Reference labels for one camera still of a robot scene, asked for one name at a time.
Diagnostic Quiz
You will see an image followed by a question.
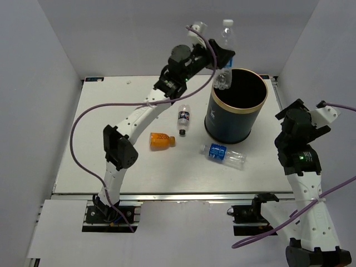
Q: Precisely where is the aluminium front rail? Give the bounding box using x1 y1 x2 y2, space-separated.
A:
52 190 295 204

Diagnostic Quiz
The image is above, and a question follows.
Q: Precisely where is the orange juice bottle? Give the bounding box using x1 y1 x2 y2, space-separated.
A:
150 132 176 150

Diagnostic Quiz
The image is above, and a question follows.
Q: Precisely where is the black corner sticker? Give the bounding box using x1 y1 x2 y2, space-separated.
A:
84 77 104 82

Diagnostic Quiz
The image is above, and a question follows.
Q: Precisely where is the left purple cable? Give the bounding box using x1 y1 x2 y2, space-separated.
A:
69 24 220 233

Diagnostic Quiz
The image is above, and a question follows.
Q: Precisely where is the aluminium right side rail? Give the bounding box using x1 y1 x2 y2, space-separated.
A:
270 76 283 111

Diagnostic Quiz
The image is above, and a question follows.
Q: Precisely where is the aluminium rail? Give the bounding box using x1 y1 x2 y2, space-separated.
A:
270 76 283 111
52 190 295 204

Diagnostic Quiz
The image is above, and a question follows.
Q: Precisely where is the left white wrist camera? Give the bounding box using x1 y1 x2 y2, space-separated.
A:
187 21 207 48

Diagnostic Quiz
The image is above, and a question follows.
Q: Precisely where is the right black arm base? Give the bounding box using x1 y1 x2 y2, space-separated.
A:
226 205 273 236

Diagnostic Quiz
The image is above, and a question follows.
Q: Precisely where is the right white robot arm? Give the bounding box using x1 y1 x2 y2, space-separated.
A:
251 99 352 266

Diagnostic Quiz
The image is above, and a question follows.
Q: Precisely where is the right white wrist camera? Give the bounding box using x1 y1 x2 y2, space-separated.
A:
308 101 341 129

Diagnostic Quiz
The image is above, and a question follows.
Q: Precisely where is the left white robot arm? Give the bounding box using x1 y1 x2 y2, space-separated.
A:
93 39 235 223

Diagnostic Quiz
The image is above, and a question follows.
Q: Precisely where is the dark blue round bin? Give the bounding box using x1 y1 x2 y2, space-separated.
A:
204 68 268 144

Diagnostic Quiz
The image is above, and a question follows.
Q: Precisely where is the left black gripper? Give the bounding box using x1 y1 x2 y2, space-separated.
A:
181 38 235 82

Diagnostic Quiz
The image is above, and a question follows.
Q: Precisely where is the small clear bottle black cap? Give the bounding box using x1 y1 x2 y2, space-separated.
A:
177 105 191 136

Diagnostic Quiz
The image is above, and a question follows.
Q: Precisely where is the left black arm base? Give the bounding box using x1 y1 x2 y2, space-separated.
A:
82 195 141 234

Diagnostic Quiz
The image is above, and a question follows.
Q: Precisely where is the clear bottle blue label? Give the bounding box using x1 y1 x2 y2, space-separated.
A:
213 19 235 90
200 143 246 170

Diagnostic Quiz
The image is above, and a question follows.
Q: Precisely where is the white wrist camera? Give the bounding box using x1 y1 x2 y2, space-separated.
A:
187 21 207 48
308 101 341 129

